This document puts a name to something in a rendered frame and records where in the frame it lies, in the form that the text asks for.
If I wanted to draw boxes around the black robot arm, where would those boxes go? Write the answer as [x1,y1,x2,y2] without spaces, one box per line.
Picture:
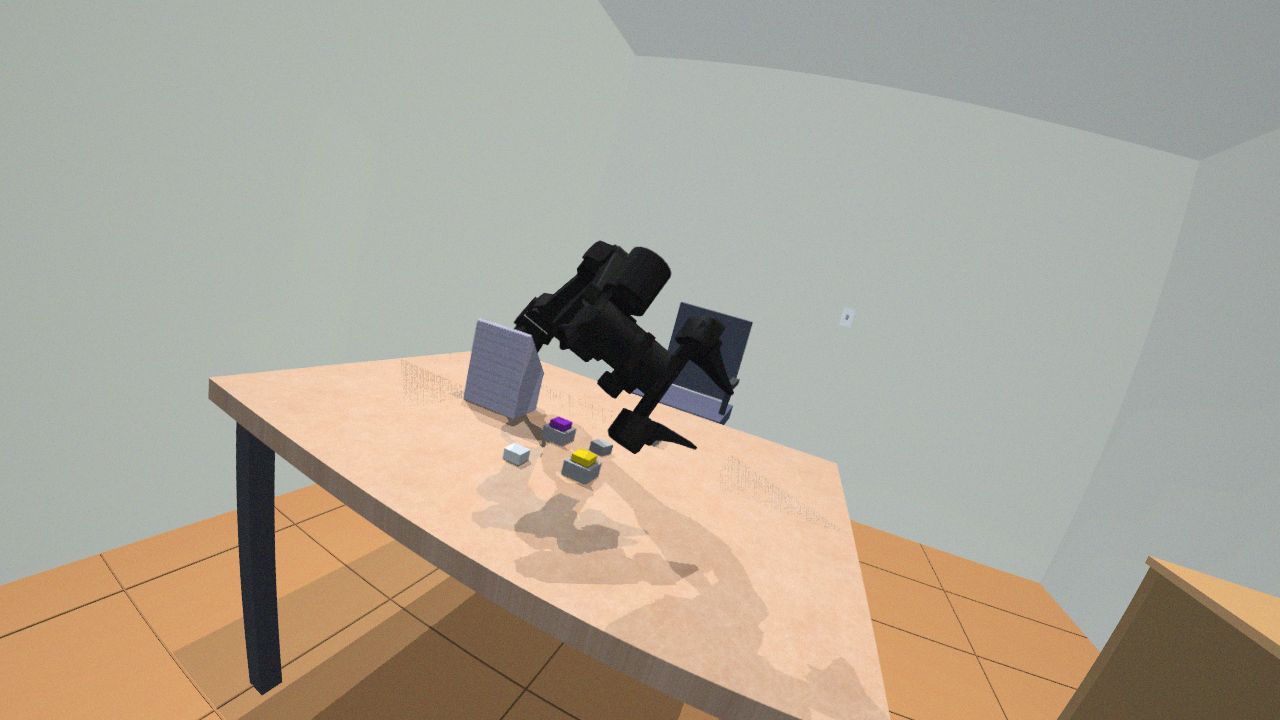
[513,240,672,398]

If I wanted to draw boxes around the yellow button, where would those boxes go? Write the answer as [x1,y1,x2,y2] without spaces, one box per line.
[562,448,602,484]

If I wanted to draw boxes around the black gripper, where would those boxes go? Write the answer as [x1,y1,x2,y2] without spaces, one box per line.
[607,314,733,454]

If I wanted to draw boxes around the purple button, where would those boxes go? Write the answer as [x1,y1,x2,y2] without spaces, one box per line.
[541,416,577,447]

